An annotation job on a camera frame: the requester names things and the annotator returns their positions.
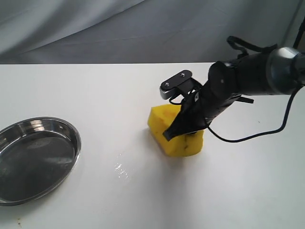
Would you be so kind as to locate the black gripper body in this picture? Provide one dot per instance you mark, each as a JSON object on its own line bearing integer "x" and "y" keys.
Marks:
{"x": 202, "y": 108}

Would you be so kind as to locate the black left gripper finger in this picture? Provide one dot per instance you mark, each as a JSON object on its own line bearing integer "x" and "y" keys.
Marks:
{"x": 185, "y": 123}

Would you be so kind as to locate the yellow sponge block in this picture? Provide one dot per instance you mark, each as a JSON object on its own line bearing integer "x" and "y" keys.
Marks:
{"x": 159, "y": 120}

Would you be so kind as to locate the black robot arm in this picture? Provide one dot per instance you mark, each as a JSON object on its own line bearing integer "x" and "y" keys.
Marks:
{"x": 276, "y": 72}

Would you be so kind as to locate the small brown liquid spill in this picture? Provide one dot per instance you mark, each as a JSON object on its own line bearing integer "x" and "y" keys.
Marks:
{"x": 121, "y": 167}

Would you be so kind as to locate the black stand pole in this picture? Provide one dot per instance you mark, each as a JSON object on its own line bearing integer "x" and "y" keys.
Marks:
{"x": 299, "y": 24}

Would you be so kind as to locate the round stainless steel dish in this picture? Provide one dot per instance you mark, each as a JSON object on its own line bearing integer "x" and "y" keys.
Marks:
{"x": 36, "y": 156}

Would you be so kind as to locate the grey backdrop cloth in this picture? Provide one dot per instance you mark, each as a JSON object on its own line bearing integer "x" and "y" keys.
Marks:
{"x": 140, "y": 31}

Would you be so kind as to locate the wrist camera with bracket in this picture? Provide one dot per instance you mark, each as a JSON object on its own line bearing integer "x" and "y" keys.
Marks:
{"x": 182, "y": 84}

